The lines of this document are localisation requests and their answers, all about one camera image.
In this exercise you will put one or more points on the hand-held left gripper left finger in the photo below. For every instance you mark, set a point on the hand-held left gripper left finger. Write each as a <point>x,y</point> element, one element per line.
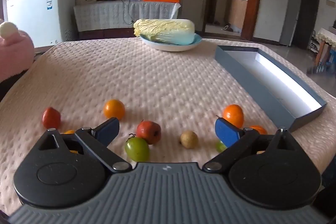
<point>109,130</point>

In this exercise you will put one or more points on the small red apple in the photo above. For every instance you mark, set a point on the small red apple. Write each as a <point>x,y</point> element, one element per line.
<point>148,132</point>
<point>51,118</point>

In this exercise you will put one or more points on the dining table with lace cloth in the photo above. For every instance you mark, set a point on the dining table with lace cloth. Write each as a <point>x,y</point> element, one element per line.
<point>326,36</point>

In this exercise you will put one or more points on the dark wooden door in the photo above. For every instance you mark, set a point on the dark wooden door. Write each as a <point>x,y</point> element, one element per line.
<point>311,14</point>

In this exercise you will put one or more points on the light blue plate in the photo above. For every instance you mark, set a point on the light blue plate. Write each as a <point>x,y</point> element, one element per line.
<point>170,47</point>

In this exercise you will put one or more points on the green tomato with stem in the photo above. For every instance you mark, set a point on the green tomato with stem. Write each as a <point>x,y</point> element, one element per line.
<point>136,149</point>

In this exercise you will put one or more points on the white chest freezer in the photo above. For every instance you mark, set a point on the white chest freezer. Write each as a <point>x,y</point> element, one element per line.
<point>39,11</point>

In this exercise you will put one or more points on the pink textured table cover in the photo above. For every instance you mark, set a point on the pink textured table cover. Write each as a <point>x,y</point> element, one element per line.
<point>157,82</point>

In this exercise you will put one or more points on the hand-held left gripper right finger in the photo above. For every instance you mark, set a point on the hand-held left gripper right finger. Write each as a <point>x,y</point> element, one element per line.
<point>225,132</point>

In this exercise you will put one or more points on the white slipper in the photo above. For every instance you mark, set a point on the white slipper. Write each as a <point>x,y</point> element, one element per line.
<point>229,28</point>

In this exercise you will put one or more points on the round green tomato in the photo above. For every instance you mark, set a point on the round green tomato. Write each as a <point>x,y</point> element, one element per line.
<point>220,147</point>

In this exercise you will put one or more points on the napa cabbage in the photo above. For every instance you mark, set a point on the napa cabbage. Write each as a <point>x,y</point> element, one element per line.
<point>162,29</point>

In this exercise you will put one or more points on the grey cardboard box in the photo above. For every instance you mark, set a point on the grey cardboard box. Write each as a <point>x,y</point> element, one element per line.
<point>275,74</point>

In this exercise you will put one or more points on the small orange tangerine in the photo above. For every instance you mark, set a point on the small orange tangerine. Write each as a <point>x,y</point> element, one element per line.
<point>258,130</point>
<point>69,132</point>

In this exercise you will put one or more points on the white lace cabinet cover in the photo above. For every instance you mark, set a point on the white lace cabinet cover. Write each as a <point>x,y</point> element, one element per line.
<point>105,14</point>

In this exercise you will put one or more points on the silver refrigerator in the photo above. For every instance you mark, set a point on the silver refrigerator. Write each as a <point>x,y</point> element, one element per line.
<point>290,14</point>

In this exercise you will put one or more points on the wooden kitchen counter cabinet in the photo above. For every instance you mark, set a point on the wooden kitchen counter cabinet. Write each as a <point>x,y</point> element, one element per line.
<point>237,12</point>

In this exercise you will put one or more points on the pink plush item with pompom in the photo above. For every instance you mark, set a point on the pink plush item with pompom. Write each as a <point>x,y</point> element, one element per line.
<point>15,53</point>

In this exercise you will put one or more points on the brown television cabinet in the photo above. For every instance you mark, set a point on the brown television cabinet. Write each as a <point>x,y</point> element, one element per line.
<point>105,33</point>

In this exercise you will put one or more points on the brown longan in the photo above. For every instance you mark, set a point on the brown longan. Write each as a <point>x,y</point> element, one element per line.
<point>188,139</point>

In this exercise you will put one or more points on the orange tangerine with stem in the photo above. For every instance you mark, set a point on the orange tangerine with stem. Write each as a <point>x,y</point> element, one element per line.
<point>233,115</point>

